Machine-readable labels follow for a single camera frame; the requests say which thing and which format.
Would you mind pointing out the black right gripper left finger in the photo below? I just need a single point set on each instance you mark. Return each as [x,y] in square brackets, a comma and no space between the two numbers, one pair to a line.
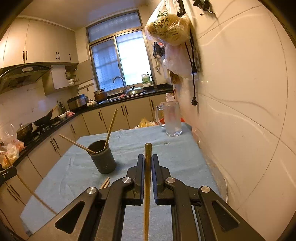
[135,191]

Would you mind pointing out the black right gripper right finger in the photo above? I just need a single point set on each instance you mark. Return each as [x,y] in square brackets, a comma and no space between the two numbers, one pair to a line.
[162,195]

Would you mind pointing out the wooden chopstick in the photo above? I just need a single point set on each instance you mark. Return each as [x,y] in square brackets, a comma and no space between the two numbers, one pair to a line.
[76,144]
[105,183]
[27,187]
[110,127]
[147,188]

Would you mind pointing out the beige upper kitchen cabinets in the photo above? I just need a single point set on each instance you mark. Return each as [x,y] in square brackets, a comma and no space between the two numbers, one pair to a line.
[32,41]

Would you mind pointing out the kitchen window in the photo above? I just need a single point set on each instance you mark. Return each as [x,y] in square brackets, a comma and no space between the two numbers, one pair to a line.
[119,52]

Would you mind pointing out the plastic bag on counter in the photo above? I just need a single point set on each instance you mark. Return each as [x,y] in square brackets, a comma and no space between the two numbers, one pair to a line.
[11,147]

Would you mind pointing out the dark green utensil holder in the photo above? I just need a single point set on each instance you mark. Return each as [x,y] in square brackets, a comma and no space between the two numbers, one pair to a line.
[102,157]

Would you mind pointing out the dark cooking pot with lid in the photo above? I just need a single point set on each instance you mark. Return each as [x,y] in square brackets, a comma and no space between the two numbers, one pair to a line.
[24,131]

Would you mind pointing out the blue terry table cloth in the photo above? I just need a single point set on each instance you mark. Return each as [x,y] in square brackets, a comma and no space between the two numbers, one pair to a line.
[75,171]

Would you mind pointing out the black wok on stove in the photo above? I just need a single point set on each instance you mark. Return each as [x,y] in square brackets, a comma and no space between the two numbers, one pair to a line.
[45,119]

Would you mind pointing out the clear glass pitcher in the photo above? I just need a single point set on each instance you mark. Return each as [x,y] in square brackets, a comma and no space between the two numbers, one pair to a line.
[172,117]

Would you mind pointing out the brown pot by sink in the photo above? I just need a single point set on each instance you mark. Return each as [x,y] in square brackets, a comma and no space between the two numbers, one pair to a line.
[100,95]

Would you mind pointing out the black range hood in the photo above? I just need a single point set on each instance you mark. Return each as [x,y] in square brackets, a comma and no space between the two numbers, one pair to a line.
[22,75]

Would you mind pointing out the green detergent bottle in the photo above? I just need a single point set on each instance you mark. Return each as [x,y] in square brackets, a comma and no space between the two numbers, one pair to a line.
[146,80]

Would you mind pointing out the hanging plastic bag of food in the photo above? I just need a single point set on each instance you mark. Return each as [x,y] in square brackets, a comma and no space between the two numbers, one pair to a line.
[168,24]

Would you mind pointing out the black power cable plug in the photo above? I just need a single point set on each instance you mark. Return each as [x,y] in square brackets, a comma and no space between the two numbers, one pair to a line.
[191,56]

